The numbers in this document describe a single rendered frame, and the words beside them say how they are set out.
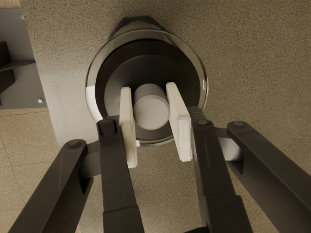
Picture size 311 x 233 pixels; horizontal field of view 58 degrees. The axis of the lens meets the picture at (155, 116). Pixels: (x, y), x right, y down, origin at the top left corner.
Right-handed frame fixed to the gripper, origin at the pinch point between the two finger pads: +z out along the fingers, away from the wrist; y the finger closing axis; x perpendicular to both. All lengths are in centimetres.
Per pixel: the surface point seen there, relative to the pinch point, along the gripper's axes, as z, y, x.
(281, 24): 27.8, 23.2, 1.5
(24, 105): 120, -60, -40
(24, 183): 122, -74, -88
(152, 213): 27.8, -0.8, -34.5
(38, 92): 120, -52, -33
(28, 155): 122, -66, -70
